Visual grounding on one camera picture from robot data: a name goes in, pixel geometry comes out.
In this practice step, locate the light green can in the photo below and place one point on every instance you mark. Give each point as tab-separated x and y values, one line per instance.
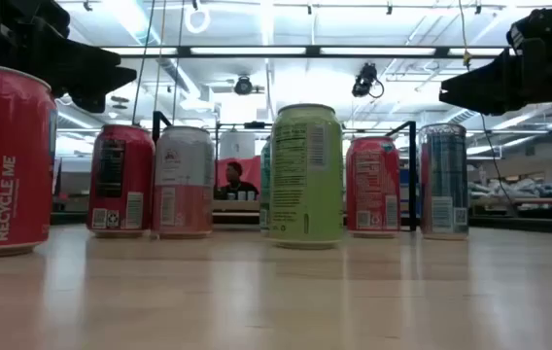
305	194

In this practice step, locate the dark red cola can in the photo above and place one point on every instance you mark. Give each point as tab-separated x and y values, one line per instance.
120	194

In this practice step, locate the red Fanta soda can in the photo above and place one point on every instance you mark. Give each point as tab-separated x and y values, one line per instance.
373	185
9	170

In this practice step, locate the person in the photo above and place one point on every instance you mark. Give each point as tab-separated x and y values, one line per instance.
234	187

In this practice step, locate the black overhead camera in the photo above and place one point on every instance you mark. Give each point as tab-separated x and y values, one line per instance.
364	80

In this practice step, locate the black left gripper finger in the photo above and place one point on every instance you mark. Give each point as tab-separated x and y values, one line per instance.
90	102
96	73

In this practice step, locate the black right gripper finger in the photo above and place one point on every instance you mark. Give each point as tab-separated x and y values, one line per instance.
490	87

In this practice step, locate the cluttered background table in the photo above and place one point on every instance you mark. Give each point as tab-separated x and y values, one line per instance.
528	200

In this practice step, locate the white and pink can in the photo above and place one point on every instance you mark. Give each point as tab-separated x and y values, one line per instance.
183	194

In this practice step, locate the green Sprite can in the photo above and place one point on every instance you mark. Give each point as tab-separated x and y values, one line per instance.
265	185

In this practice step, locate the black overhead frame bar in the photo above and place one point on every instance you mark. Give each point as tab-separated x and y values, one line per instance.
312	50

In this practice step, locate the tall slim silver can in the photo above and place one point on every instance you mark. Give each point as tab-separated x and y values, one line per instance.
443	170

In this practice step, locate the black table frame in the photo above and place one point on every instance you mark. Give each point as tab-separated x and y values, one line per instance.
524	224

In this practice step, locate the round black ceiling camera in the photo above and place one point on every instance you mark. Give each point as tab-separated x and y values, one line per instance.
243	86

